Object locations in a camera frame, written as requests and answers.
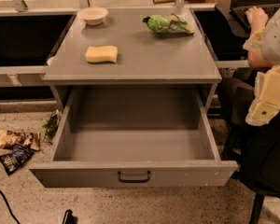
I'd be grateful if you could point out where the person's forearm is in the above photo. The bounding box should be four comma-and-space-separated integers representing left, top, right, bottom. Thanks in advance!
246, 27, 272, 69

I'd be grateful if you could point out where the black drawer handle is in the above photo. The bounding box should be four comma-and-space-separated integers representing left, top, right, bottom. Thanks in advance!
118, 171, 151, 184

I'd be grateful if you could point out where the black office chair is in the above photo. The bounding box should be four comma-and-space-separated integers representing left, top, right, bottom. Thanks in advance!
219, 77, 280, 224

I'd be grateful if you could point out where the grey open top drawer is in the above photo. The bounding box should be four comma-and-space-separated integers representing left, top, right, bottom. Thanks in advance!
31, 87, 237, 188

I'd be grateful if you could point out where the yellow sponge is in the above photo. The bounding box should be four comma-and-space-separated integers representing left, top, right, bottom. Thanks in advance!
85, 46, 118, 63

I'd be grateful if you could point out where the white bowl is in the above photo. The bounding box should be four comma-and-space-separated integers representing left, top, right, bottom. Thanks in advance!
77, 7, 108, 25

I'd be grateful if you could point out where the grey cabinet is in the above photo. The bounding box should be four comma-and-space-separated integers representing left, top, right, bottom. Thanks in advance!
42, 6, 223, 113

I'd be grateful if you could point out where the black cable on floor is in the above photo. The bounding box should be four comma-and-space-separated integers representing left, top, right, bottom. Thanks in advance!
0, 184, 21, 224

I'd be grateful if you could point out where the green snack bag on floor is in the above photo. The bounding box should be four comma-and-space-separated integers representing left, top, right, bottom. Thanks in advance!
42, 109, 63, 144

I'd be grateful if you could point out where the black object on floor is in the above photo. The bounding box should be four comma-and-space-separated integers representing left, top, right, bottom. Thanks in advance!
62, 209, 75, 224

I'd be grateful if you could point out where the person's hand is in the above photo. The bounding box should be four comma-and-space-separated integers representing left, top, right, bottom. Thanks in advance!
245, 7, 269, 30

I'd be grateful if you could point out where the dark blue snack bag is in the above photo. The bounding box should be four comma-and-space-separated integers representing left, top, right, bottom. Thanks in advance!
0, 144, 35, 175

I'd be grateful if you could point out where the tan snack bag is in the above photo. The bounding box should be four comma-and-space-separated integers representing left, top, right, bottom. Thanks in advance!
0, 130, 40, 151

